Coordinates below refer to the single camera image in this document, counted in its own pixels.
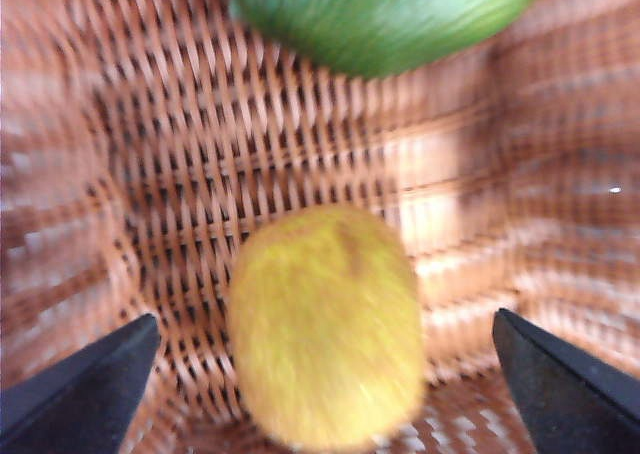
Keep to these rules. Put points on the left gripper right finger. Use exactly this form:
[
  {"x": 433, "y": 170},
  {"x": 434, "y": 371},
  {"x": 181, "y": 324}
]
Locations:
[{"x": 575, "y": 404}]

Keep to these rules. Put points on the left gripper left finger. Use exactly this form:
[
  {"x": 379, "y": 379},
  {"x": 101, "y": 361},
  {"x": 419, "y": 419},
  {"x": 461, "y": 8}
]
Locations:
[{"x": 75, "y": 404}]

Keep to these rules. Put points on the yellow-brown kiwi fruit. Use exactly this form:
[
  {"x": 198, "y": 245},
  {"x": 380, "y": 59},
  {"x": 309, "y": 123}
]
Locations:
[{"x": 325, "y": 334}]

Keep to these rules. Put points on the brown wicker basket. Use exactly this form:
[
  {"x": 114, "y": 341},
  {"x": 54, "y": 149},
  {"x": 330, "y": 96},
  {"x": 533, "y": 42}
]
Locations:
[{"x": 150, "y": 149}]

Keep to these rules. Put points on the green avocado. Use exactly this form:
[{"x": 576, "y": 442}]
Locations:
[{"x": 380, "y": 19}]

